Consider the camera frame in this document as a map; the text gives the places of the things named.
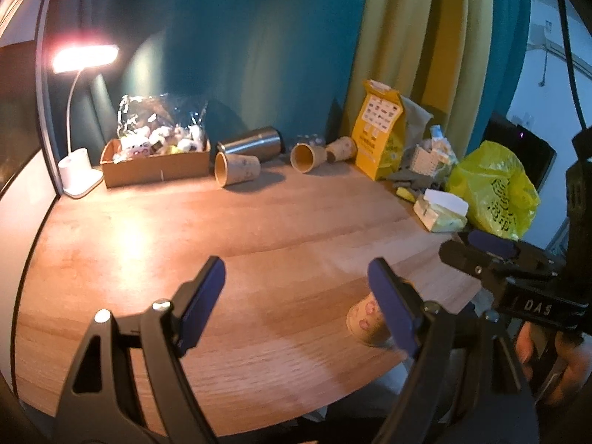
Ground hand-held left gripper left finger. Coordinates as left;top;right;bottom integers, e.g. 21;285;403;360
51;256;227;444

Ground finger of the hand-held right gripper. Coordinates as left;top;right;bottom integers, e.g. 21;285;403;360
438;239;514;290
455;229;556;266

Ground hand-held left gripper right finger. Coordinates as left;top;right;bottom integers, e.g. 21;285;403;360
367;258;539;444

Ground patterned paper cup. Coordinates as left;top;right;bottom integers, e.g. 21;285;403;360
290;142;327;174
346;292;394;349
326;136;358;164
213;150;262;188

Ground person's right hand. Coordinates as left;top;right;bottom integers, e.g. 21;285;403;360
515;323;592;407

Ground yellow plastic bag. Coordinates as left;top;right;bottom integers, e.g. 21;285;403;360
445;141;541;240

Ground white and yellow tissue box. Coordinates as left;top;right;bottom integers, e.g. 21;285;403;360
413;189;470;233

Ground black monitor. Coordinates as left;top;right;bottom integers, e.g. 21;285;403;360
481;112;557;185

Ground crumpled snack packets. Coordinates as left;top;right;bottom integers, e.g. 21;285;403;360
424;125;460;169

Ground white patterned carton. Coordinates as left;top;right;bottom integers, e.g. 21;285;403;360
401;145;439;177

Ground grey crumpled paper bag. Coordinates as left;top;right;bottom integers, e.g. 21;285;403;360
387;95;435;186

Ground cardboard box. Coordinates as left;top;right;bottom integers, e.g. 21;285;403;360
100;138;212;189

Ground yellow paper bag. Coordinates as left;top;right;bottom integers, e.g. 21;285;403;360
350;80;407;181

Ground stainless steel tumbler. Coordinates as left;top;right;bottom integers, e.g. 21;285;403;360
216;126;284;157

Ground white desk lamp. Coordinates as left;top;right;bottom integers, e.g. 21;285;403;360
51;44;120;196

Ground clear bag of small toys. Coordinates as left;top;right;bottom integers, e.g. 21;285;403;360
113;94;210;164

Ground yellow curtain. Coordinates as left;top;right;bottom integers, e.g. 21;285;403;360
344;0;497;167

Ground teal curtain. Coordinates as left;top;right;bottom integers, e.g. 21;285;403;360
41;0;532;169

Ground black cable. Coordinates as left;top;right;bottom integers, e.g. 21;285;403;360
554;0;589;131

